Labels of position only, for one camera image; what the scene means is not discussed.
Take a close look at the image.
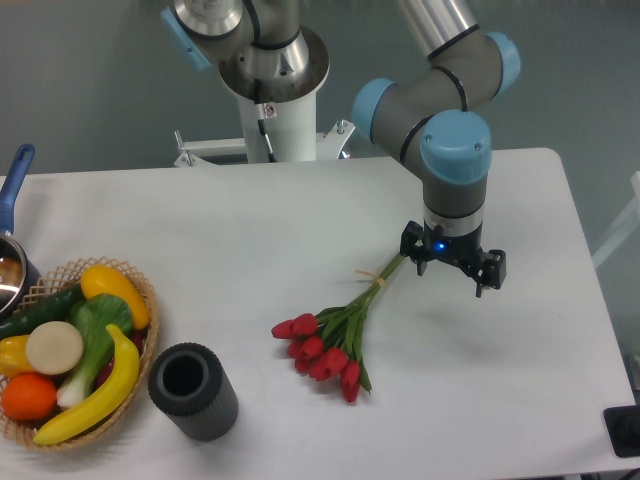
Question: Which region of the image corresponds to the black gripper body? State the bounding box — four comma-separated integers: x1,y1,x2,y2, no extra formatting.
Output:
418,224,483,278

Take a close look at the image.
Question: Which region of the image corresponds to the blue handled saucepan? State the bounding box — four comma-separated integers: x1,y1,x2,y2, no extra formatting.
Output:
1,144,40,321

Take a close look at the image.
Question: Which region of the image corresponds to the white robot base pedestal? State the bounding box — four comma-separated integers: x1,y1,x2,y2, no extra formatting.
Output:
172,24,356,168

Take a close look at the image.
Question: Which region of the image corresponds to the dark grey ribbed vase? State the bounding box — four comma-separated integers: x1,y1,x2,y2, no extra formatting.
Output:
147,342,239,441

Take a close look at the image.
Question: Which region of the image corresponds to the beige round bun toy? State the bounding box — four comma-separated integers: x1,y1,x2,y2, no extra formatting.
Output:
25,321,84,375

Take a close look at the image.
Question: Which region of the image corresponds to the white furniture frame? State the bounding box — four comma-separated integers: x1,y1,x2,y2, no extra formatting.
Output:
592,171,639,269

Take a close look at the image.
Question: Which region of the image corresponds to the black cable on pedestal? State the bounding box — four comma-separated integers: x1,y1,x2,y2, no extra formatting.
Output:
252,79,278,164

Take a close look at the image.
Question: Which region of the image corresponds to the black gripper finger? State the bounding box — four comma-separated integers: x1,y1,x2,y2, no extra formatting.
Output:
399,221,431,275
472,249,507,298

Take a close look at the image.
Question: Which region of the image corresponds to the green plastic cucumber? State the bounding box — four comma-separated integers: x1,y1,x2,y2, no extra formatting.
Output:
1,283,85,340

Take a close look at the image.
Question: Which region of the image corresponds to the black device at table edge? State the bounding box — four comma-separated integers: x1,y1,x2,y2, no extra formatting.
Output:
603,405,640,458

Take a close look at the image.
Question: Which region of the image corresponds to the yellow plastic bell pepper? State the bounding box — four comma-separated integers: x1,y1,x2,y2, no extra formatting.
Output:
0,335,35,378

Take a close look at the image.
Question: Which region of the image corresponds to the yellow plastic lemon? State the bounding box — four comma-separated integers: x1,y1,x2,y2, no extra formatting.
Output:
80,264,150,331

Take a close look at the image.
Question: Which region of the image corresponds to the yellow plastic banana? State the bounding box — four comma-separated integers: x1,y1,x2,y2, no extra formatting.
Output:
33,324,140,446

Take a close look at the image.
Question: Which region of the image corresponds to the woven wicker basket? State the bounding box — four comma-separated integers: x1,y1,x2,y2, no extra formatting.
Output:
1,257,159,452

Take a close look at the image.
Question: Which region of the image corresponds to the red tulip bouquet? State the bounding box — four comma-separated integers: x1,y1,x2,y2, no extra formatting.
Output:
271,254,404,404

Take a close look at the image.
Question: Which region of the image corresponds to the orange plastic orange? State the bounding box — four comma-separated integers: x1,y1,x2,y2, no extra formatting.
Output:
1,373,57,421

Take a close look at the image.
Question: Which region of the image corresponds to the green bok choy toy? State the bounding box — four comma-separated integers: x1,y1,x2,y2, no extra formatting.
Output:
57,294,132,410

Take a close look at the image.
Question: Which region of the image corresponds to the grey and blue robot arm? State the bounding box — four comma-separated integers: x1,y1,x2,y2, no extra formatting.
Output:
161,1,521,291

